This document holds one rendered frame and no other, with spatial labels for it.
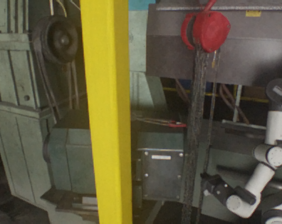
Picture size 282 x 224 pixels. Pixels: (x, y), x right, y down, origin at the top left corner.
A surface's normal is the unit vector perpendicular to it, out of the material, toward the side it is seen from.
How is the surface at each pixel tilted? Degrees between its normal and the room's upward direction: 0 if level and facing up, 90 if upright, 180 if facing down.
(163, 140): 45
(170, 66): 90
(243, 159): 90
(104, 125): 90
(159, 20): 78
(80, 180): 90
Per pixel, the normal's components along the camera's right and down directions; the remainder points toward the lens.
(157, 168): -0.09, 0.36
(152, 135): -0.06, -0.40
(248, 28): -0.41, 0.13
